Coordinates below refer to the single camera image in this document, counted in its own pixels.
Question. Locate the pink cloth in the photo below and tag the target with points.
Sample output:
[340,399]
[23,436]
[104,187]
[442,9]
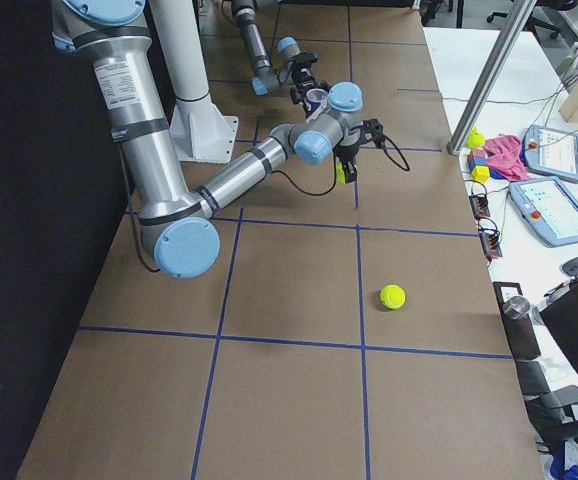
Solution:
[504,157]

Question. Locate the tennis ball on desk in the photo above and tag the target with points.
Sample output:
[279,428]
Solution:
[475,140]

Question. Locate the tennis ball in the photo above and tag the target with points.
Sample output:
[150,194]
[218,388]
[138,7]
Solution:
[340,174]
[475,140]
[392,296]

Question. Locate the near electronics board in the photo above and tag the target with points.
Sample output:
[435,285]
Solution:
[490,239]

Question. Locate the aluminium frame post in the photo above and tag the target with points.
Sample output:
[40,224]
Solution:
[507,37]

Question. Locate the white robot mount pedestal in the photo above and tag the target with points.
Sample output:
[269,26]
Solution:
[200,132]

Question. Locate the electronics board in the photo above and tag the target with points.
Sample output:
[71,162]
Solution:
[478,198]
[490,239]

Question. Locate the teach pendant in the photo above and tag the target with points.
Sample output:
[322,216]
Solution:
[549,209]
[550,151]

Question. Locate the near teach pendant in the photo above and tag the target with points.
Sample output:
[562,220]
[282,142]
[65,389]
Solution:
[549,209]

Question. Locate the far electronics board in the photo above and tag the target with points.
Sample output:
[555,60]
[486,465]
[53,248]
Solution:
[478,198]

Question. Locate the metal cup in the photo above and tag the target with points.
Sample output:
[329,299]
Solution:
[516,307]

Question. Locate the tennis ball can holder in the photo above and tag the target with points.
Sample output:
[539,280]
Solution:
[315,100]

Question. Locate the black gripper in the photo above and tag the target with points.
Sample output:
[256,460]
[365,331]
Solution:
[303,81]
[347,153]

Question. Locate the blue cube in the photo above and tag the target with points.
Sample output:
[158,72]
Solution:
[474,161]

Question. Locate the far teach pendant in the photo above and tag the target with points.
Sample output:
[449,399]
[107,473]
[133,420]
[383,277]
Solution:
[550,151]

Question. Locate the yellow cube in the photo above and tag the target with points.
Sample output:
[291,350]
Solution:
[480,173]

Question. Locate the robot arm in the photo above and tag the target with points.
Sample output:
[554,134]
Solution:
[179,198]
[266,78]

